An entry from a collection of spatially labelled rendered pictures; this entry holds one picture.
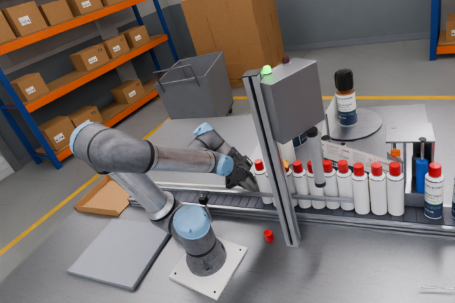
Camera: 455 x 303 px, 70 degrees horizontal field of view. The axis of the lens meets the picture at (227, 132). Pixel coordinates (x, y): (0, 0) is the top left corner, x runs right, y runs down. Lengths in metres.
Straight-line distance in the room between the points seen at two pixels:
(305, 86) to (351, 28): 4.80
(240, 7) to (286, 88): 3.75
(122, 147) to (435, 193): 0.94
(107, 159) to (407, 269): 0.94
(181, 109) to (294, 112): 2.82
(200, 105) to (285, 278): 2.63
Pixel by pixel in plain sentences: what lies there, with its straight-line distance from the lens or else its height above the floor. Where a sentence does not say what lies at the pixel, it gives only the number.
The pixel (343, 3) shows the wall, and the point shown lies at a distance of 5.64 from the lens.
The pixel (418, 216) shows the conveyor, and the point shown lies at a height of 0.88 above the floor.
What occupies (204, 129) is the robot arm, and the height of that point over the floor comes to 1.24.
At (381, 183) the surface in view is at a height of 1.02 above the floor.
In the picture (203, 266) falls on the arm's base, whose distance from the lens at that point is 1.23.
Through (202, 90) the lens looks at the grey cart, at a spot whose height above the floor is 0.63.
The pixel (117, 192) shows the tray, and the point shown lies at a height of 0.83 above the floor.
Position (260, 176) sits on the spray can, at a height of 1.03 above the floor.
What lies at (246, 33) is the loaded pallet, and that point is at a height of 0.80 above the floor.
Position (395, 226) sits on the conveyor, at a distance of 1.27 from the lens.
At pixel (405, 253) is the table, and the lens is 1.24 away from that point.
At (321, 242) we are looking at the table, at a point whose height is 0.83.
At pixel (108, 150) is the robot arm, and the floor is 1.44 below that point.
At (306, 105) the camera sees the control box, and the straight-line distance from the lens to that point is 0.95.
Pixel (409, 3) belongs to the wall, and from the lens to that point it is 5.51.
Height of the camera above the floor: 1.79
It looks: 28 degrees down
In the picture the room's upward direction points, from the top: 17 degrees counter-clockwise
